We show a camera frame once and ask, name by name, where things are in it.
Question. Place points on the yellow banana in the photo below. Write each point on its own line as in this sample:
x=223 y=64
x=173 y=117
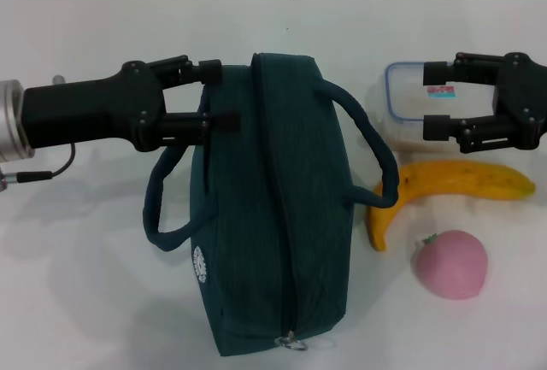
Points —
x=461 y=177

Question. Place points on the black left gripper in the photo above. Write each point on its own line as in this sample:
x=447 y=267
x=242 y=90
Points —
x=94 y=109

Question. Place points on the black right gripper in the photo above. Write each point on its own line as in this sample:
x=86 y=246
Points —
x=527 y=101

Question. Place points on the pink toy peach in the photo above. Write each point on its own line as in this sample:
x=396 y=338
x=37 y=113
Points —
x=448 y=265

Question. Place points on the dark teal lunch bag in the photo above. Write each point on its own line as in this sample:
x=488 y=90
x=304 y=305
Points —
x=278 y=199

